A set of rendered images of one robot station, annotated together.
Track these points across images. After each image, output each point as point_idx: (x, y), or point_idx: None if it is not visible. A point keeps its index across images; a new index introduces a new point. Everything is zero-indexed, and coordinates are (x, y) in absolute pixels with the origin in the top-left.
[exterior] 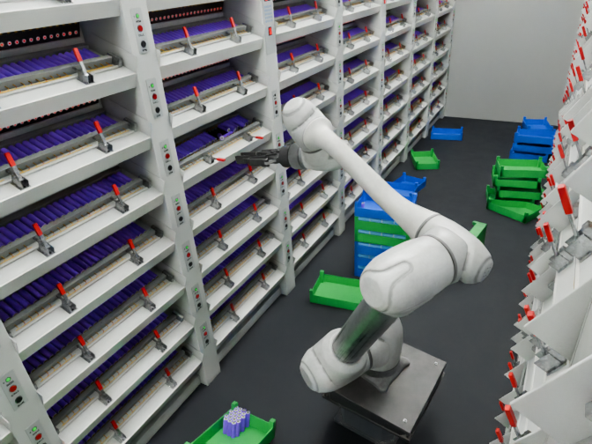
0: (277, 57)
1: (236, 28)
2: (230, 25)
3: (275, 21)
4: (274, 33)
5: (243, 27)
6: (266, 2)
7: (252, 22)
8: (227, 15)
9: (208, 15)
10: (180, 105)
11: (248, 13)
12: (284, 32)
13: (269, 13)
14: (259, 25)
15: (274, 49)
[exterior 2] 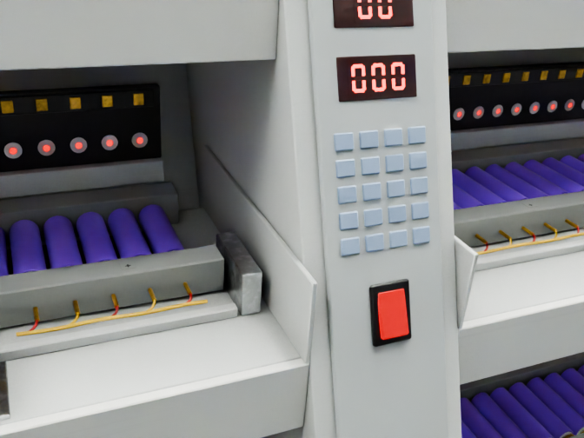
0: (567, 393)
1: (102, 280)
2: (123, 243)
3: (461, 242)
4: (443, 321)
5: (192, 270)
6: (367, 106)
7: (265, 240)
8: (203, 178)
9: (13, 178)
10: None
11: (256, 180)
12: (558, 306)
13: (390, 189)
14: (288, 274)
15: (432, 436)
